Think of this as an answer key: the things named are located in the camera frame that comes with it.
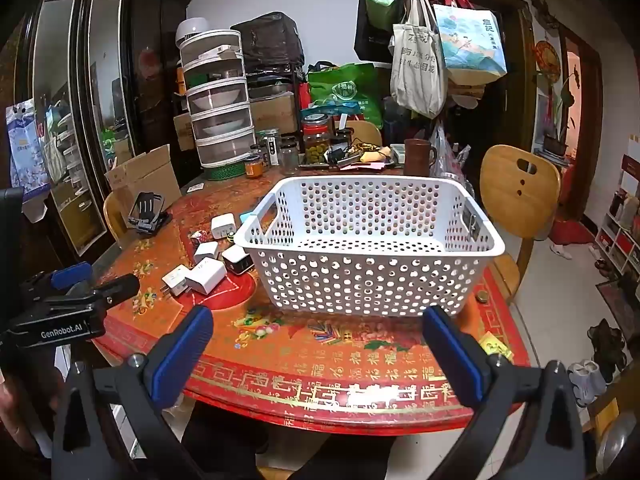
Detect large white charger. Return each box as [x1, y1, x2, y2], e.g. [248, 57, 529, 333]
[185, 258, 227, 296]

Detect white shelf with goods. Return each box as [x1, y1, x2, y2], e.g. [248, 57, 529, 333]
[597, 187, 640, 277]

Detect white charger with prongs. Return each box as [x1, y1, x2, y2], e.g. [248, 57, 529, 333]
[160, 270, 189, 302]

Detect open cardboard box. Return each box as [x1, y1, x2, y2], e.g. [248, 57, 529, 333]
[104, 144, 182, 211]

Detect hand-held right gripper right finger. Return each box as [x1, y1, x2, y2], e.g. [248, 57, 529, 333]
[421, 304, 588, 480]

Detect metal pot lid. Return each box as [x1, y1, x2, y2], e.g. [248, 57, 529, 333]
[596, 410, 640, 477]

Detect blue and white bag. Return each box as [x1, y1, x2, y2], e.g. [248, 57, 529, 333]
[7, 102, 51, 199]

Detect blue printed tote bag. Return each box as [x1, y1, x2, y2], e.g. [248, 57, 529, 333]
[432, 3, 508, 86]

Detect red printed tablecloth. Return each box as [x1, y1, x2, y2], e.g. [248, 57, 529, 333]
[94, 164, 532, 434]

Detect red wall ornament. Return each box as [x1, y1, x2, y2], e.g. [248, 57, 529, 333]
[532, 39, 561, 81]

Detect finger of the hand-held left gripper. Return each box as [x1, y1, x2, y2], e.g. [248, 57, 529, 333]
[20, 262, 94, 307]
[75, 273, 141, 311]

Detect black faced charger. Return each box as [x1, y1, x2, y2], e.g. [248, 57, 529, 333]
[221, 245, 249, 276]

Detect yellow paper slip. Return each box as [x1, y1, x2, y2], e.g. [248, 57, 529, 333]
[479, 332, 514, 362]

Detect clear plastic bag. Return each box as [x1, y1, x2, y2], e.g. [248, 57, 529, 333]
[429, 120, 474, 187]

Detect brown cardboard box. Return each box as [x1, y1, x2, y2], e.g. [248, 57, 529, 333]
[249, 92, 300, 134]

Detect brown mug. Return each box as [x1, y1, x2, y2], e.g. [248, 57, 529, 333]
[403, 138, 439, 177]

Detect green shopping bag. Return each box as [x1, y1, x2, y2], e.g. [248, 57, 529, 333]
[306, 62, 385, 129]

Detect dark shoes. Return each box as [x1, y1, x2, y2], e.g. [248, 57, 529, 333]
[587, 317, 629, 372]

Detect black fabric bag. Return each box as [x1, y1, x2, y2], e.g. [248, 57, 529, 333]
[230, 11, 305, 74]

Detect white tote bag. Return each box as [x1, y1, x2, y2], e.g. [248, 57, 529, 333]
[389, 0, 448, 120]

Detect white slippers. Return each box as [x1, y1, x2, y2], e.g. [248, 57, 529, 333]
[567, 359, 609, 407]

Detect white tiered food cover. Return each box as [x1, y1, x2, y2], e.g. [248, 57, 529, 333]
[178, 29, 257, 169]

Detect glass jar with olives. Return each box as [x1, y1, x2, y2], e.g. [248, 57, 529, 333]
[302, 113, 331, 166]

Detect green woven base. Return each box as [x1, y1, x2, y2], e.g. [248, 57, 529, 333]
[204, 157, 252, 181]

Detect person's left hand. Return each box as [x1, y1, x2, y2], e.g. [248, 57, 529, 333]
[0, 365, 48, 463]

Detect wooden chair with cutout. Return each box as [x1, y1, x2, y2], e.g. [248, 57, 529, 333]
[479, 144, 562, 306]

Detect small white charger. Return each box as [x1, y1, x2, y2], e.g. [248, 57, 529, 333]
[193, 241, 220, 264]

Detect dark wooden mirror cabinet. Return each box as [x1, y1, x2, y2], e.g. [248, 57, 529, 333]
[12, 0, 193, 266]

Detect black phone stand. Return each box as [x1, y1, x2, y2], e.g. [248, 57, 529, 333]
[127, 192, 174, 236]

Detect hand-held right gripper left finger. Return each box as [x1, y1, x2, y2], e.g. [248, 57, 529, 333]
[50, 304, 216, 480]

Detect white perforated plastic basket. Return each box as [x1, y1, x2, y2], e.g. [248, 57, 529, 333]
[234, 176, 506, 319]

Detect empty glass jar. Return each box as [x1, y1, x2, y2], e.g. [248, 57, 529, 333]
[277, 136, 300, 176]

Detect white square charger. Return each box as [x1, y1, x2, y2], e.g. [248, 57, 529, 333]
[210, 213, 236, 240]

